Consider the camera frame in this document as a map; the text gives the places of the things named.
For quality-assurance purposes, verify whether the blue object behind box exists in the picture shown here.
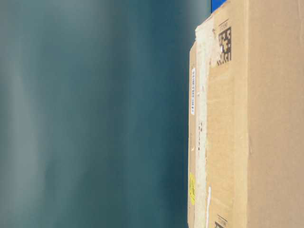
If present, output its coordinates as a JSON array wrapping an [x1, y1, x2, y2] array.
[[211, 0, 231, 14]]

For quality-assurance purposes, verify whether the brown cardboard box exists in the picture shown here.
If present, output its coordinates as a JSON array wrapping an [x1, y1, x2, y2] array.
[[187, 0, 304, 228]]

